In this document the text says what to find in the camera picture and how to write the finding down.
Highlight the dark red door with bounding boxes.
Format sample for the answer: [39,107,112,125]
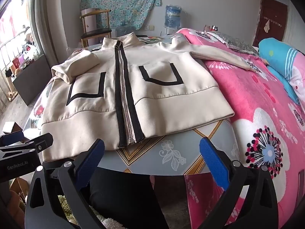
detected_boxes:
[253,0,289,48]

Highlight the dark grey cabinet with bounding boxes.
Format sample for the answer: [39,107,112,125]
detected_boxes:
[12,54,54,106]

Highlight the pink floral blanket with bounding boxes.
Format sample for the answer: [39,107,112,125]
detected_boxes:
[175,28,305,229]

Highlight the clear plastic bag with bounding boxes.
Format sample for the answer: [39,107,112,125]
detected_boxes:
[116,25,134,38]

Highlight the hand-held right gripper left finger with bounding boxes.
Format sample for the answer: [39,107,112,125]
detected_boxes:
[24,138,105,229]

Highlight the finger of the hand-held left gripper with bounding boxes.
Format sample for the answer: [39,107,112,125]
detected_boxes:
[0,131,26,147]
[0,133,54,153]

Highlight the wooden chair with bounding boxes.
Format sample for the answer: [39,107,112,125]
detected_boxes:
[79,8,112,48]

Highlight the cream zip jacket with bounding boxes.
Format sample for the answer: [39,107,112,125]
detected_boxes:
[41,34,256,162]

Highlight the grey curtain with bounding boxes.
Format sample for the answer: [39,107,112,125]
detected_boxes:
[31,0,69,62]

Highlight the teal floral hanging cloth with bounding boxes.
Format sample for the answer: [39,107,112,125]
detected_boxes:
[80,0,162,30]

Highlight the person's black pants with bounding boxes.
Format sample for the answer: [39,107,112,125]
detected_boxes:
[89,169,169,229]

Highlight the brown box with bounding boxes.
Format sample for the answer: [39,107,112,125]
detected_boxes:
[2,122,23,134]

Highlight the blue cartoon pillow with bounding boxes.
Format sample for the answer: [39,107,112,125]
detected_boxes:
[258,38,305,105]

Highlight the silver sequin cushion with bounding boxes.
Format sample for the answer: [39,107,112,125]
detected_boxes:
[210,31,259,55]

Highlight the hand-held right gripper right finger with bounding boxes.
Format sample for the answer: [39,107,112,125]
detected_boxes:
[199,137,279,229]

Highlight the blue patterned tablecloth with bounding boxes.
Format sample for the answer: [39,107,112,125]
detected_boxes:
[24,35,241,176]

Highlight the pale cylindrical bin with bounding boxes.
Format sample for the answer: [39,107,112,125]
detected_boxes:
[81,8,98,32]

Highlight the blue water bottle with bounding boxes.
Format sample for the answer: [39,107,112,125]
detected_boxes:
[164,5,183,29]

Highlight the door hook rack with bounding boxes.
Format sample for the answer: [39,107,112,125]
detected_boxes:
[263,16,282,32]

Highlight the white plastic bag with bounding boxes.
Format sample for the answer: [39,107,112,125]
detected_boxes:
[24,43,40,60]

